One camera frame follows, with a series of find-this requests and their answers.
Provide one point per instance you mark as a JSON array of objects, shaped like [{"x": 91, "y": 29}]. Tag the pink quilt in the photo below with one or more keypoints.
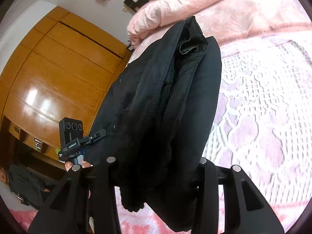
[{"x": 226, "y": 20}]

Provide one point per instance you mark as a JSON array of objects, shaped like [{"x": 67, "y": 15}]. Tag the orange wooden wardrobe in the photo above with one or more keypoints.
[{"x": 63, "y": 67}]

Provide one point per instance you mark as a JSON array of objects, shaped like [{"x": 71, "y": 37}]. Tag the pink white patterned bedspread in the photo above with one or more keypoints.
[{"x": 263, "y": 124}]

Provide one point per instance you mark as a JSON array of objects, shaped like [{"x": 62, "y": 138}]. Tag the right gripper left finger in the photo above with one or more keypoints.
[{"x": 66, "y": 208}]

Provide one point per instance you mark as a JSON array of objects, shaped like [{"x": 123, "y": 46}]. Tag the black pants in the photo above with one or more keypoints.
[{"x": 158, "y": 115}]

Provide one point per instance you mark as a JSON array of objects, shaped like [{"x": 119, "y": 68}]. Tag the dark clothes on floor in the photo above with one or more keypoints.
[{"x": 30, "y": 189}]

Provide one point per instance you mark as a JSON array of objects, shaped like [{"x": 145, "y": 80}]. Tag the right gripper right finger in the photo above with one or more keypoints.
[{"x": 246, "y": 209}]

